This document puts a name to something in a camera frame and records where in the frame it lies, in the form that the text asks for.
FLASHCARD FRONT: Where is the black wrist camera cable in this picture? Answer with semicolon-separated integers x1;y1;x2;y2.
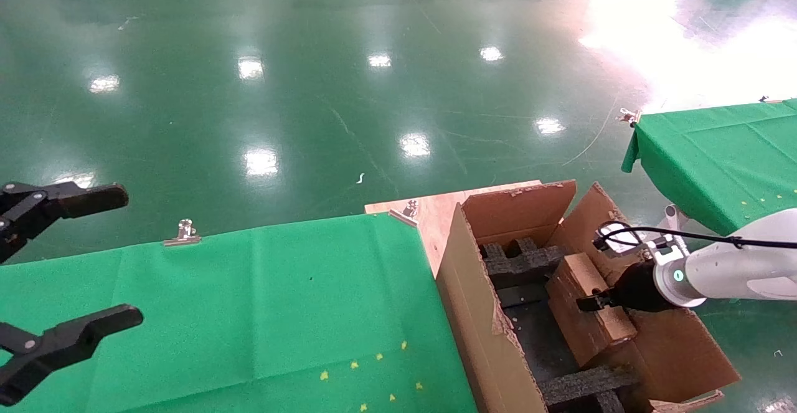
593;225;797;253

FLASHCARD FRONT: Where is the black foam insert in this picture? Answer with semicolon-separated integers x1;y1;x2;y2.
537;366;640;413
478;237;568;290

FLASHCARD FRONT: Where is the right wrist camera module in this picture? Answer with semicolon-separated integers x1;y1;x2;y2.
593;222;687;265

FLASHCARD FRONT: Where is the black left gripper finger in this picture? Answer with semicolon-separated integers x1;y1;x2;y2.
0;304;144;408
0;181;130;265

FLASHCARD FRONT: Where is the green tablecloth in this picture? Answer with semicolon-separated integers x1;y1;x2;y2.
621;98;797;237
0;212;478;413

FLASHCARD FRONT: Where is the white table leg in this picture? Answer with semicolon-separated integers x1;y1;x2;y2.
663;204;690;234

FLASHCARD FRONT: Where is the large open brown carton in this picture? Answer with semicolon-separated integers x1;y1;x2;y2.
435;179;742;413

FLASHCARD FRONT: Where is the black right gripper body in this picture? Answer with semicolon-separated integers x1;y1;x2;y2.
613;262;677;313

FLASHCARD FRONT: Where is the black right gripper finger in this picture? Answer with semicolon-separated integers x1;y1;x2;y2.
576;289;621;313

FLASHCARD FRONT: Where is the long brown cardboard box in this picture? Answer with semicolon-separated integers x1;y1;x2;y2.
546;252;639;369

